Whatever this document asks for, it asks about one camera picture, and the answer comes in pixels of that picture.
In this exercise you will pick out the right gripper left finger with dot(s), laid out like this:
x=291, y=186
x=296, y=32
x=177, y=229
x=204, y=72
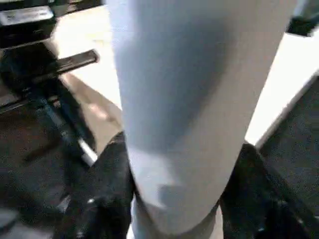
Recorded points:
x=102, y=199

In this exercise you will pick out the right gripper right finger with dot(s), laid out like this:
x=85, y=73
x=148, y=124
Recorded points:
x=269, y=204

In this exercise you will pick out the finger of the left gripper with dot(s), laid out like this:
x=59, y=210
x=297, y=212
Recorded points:
x=75, y=60

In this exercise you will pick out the white plastic table leg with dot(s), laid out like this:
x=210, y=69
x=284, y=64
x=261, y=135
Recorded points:
x=189, y=99

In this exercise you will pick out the white plastic table top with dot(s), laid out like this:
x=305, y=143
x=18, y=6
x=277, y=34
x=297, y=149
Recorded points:
x=294, y=74

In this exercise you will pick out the black work mat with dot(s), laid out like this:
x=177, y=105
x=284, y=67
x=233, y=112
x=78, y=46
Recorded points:
x=299, y=159

